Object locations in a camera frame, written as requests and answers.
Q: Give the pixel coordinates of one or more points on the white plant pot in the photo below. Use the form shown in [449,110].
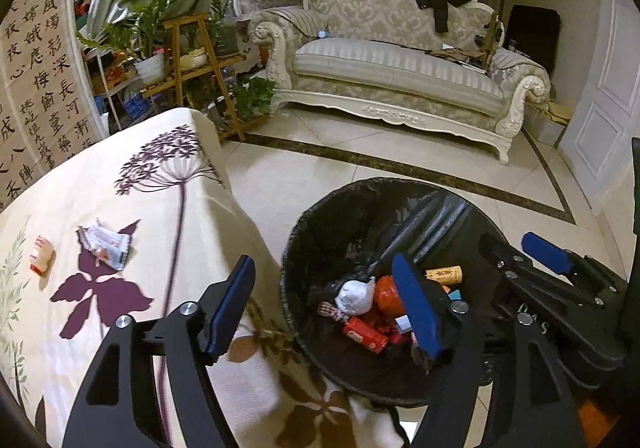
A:
[150,69]

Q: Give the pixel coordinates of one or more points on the crumpled white wrapper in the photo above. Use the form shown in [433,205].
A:
[107,245]

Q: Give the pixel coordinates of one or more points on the tan printed tube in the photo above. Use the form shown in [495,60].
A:
[444,275]

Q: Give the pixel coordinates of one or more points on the calligraphy wall hanging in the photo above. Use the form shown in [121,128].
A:
[45,78]

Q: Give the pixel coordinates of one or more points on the plaid ribbon bundle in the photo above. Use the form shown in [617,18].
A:
[331,312]

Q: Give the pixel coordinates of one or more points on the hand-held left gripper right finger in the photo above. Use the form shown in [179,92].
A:
[417,308]

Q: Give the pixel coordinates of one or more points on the bin with black liner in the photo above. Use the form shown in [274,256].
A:
[340,228]

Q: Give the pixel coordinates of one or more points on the blue plastic crate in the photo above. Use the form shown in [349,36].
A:
[135,107]

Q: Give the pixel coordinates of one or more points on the floral tablecloth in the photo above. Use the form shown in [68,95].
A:
[125,208]

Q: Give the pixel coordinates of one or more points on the small leafy floor plant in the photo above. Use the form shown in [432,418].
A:
[252,98]

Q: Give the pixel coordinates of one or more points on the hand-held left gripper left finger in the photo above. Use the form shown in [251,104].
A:
[231,308]

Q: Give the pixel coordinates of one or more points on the red printed package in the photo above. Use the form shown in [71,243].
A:
[365,334]

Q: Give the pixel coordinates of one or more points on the wooden plant stand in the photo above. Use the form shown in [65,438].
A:
[172,58]

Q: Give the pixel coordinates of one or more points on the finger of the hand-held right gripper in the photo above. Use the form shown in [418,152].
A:
[547,253]
[520,278]

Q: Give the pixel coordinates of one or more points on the tall green potted plant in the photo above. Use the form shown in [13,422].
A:
[150,13]

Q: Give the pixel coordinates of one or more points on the cream ornate sofa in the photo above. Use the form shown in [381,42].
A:
[400,68]

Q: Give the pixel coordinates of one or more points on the white panel door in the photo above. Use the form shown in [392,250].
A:
[605,93]

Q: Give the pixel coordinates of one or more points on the white tissue ball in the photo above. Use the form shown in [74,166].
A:
[354,297]

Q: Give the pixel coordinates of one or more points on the small white blue box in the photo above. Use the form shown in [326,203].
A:
[404,324]

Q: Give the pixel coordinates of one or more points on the yellow plant pot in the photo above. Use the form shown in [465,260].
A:
[194,59]

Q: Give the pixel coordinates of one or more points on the cardboard box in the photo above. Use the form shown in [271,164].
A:
[547,123]

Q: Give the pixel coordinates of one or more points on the orange plastic bag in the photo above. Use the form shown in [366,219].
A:
[387,295]

